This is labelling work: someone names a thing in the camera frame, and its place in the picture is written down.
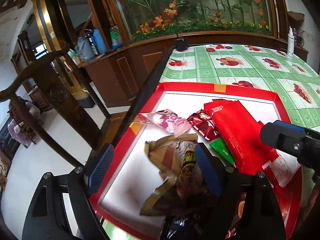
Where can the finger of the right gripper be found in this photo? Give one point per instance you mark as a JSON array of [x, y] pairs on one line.
[[285, 142], [284, 127]]

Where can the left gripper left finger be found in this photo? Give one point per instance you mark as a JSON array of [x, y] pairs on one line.
[[96, 169]]

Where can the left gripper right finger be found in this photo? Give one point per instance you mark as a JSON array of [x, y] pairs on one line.
[[211, 168]]

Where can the green snack packet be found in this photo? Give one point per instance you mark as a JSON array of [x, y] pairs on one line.
[[221, 148]]

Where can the pink striped snack packet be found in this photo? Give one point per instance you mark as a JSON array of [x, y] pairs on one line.
[[283, 167]]

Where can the brown gold snack bag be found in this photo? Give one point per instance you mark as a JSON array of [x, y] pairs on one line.
[[175, 158]]

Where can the long red snack packet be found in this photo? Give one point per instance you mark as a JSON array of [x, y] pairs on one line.
[[241, 133]]

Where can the dark red snack packet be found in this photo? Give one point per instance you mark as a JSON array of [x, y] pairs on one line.
[[206, 216]]

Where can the red white lattice snack bag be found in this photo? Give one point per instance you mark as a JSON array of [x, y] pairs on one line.
[[204, 125]]

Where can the pink white snack packet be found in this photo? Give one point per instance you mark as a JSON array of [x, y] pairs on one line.
[[168, 121]]

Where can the red and white box lid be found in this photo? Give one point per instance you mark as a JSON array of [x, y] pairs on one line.
[[270, 211]]

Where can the green fruit print tablecloth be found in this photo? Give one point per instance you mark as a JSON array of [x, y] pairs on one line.
[[295, 82]]

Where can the white spray bottle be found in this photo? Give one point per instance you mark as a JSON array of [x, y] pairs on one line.
[[290, 43]]

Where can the dark wooden chair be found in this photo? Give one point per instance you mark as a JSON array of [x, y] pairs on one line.
[[60, 98]]

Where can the small black table object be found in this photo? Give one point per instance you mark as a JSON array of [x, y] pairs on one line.
[[181, 44]]

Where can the flower mural glass panel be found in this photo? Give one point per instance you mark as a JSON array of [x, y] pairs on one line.
[[147, 19]]

